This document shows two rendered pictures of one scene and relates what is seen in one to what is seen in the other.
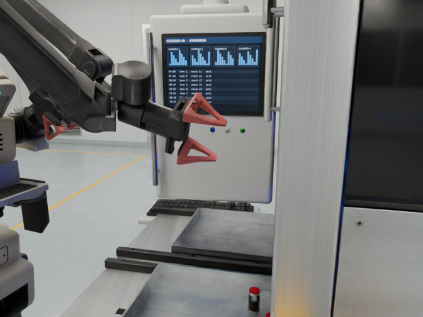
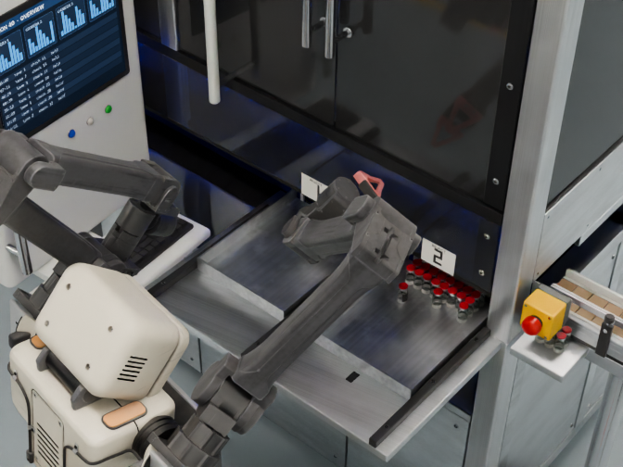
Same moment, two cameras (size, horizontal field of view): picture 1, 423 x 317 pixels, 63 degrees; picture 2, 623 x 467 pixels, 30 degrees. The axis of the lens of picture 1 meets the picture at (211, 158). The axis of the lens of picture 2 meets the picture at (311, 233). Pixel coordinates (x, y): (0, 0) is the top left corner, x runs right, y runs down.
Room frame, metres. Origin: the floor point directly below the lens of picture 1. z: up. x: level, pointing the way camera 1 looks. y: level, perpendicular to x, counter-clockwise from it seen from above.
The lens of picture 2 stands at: (-0.07, 1.65, 2.68)
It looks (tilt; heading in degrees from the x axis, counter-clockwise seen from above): 41 degrees down; 297
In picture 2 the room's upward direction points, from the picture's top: 1 degrees clockwise
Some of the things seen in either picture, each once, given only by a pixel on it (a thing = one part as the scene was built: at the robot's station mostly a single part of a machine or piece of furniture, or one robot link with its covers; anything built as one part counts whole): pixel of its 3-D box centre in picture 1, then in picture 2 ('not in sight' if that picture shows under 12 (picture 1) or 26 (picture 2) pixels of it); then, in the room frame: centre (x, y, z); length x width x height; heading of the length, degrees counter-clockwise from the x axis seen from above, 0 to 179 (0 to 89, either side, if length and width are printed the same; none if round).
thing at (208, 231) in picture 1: (246, 236); (289, 250); (0.87, -0.10, 0.90); 0.34 x 0.26 x 0.04; 77
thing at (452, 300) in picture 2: not in sight; (438, 290); (0.51, -0.13, 0.91); 0.18 x 0.02 x 0.05; 167
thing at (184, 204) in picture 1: (201, 209); (117, 257); (1.26, 0.04, 0.82); 0.40 x 0.14 x 0.02; 82
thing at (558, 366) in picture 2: not in sight; (553, 347); (0.24, -0.12, 0.87); 0.14 x 0.13 x 0.02; 77
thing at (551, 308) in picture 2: not in sight; (544, 312); (0.27, -0.08, 0.99); 0.08 x 0.07 x 0.07; 77
